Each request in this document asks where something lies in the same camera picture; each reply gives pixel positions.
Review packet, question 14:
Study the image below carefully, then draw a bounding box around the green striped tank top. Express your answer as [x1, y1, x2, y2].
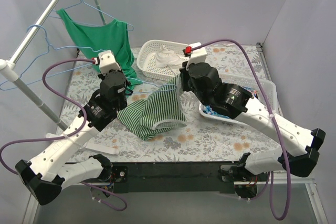
[117, 75, 187, 141]

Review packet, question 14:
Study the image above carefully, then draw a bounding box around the blue wire hanger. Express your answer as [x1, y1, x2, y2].
[127, 77, 177, 94]
[0, 24, 112, 91]

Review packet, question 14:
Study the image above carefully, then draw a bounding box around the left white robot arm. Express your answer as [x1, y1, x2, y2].
[15, 70, 128, 205]

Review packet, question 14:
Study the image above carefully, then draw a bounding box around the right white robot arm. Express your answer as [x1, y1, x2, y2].
[180, 62, 326, 181]

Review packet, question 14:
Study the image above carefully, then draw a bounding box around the white tank top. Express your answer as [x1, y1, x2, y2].
[154, 45, 188, 75]

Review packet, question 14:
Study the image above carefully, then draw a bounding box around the blue hanger with green top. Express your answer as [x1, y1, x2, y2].
[48, 0, 134, 32]

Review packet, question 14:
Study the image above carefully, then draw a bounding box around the blue floral garment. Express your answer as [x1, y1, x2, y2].
[203, 87, 258, 119]

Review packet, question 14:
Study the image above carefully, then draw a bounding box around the white rectangular basket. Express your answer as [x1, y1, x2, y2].
[199, 71, 278, 126]

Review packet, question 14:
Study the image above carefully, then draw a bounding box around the floral patterned table mat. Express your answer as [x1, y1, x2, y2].
[56, 44, 283, 162]

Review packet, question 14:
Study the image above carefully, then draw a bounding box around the white oval perforated basket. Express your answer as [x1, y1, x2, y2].
[136, 40, 190, 81]

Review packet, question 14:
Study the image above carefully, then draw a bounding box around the metal clothes rack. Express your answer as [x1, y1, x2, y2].
[0, 0, 107, 130]

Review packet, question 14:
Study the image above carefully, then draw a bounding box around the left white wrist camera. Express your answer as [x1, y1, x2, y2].
[98, 50, 121, 74]

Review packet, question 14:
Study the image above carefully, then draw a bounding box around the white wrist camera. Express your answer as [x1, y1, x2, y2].
[183, 42, 207, 70]
[98, 50, 121, 74]

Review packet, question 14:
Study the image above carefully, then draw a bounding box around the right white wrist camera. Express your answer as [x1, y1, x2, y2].
[183, 42, 207, 70]

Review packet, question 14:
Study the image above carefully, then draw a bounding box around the blue wire hanger front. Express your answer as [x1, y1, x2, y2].
[0, 24, 112, 91]

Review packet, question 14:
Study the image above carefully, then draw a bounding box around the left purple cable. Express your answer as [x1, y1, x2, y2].
[0, 57, 128, 212]

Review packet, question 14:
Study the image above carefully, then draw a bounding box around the purple cable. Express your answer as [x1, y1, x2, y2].
[201, 39, 292, 221]
[0, 57, 128, 212]

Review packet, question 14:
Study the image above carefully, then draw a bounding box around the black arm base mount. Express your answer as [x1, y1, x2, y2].
[87, 161, 267, 197]

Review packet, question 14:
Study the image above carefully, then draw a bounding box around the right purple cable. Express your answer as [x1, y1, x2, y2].
[201, 39, 292, 221]

